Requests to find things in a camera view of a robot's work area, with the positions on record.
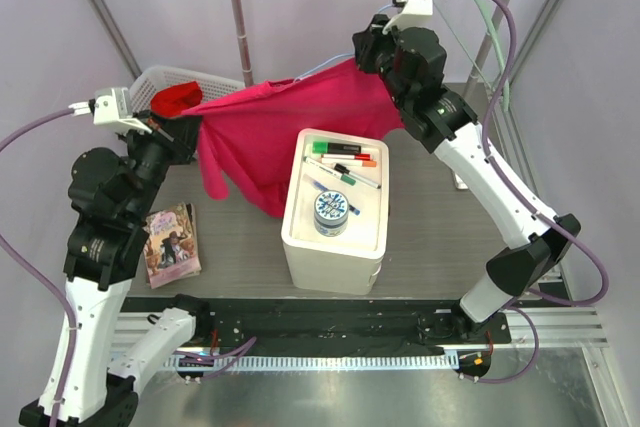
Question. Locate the white foam box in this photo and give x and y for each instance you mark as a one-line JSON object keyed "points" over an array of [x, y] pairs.
{"points": [[348, 263]]}

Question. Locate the red whiteboard marker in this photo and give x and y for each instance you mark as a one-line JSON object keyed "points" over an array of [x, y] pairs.
{"points": [[359, 157]]}

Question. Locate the mint green hanger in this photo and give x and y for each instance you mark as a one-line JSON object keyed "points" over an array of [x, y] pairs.
{"points": [[494, 44]]}

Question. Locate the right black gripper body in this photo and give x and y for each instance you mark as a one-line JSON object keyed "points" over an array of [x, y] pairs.
{"points": [[380, 50]]}

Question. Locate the green highlighter marker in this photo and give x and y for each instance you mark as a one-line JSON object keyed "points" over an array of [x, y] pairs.
{"points": [[335, 148]]}

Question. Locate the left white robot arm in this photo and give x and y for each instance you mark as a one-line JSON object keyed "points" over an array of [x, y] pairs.
{"points": [[113, 196]]}

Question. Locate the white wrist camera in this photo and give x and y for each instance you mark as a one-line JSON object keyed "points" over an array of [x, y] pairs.
{"points": [[111, 108], [411, 13]]}

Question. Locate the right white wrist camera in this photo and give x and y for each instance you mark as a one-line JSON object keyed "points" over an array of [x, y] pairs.
{"points": [[411, 13]]}

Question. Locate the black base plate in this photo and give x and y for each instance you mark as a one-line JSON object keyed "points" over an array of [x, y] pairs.
{"points": [[336, 328]]}

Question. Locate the green capped white marker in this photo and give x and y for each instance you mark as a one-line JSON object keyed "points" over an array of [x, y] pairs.
{"points": [[342, 173]]}

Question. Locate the white slotted cable duct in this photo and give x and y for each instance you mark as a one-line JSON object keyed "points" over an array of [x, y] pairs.
{"points": [[254, 364]]}

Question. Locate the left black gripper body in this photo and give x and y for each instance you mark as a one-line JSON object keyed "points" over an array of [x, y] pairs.
{"points": [[153, 153]]}

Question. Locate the blue wire hanger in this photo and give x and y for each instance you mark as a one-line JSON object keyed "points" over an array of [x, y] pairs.
{"points": [[326, 64]]}

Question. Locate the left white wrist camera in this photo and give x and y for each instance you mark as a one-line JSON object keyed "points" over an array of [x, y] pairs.
{"points": [[111, 108]]}

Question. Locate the blue patterned round tin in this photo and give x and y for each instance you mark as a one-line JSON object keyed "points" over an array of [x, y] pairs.
{"points": [[331, 212]]}

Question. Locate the pink illustrated book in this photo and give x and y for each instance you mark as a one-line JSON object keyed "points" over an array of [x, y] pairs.
{"points": [[171, 253]]}

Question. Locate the red t shirt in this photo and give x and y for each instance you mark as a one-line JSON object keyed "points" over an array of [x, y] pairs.
{"points": [[173, 101]]}

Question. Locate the white plastic basket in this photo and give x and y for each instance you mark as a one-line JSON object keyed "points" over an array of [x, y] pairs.
{"points": [[158, 78]]}

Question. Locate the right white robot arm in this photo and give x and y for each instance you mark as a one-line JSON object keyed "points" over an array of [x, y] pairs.
{"points": [[410, 63]]}

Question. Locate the blue ballpoint pen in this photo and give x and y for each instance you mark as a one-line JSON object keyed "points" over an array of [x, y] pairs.
{"points": [[319, 186]]}

